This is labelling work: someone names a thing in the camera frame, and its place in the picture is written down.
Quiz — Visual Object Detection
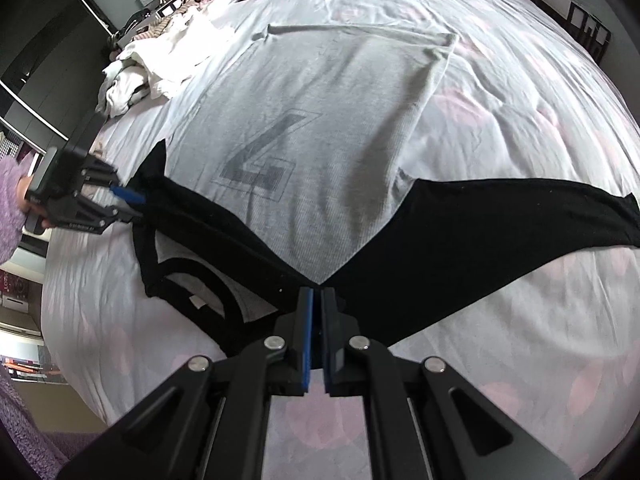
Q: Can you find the grey black raglan shirt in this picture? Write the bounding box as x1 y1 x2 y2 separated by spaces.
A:
130 24 639 356

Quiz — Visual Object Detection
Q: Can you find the purple sleeve forearm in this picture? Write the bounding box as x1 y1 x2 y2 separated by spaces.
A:
0 156 32 263

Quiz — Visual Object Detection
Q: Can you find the person left hand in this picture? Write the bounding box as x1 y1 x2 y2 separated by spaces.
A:
16 176 53 229

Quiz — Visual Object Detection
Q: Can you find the dark sliding wardrobe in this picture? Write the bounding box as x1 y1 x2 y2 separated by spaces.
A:
1 0 114 150

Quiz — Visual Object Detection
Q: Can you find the cream white blanket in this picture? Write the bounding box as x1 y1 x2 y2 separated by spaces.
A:
96 8 234 118

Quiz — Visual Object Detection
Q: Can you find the white pink bed sheet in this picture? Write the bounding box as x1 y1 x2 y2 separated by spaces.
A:
42 0 639 474

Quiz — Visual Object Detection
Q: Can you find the white right nightstand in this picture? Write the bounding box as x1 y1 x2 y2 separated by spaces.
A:
530 0 612 65

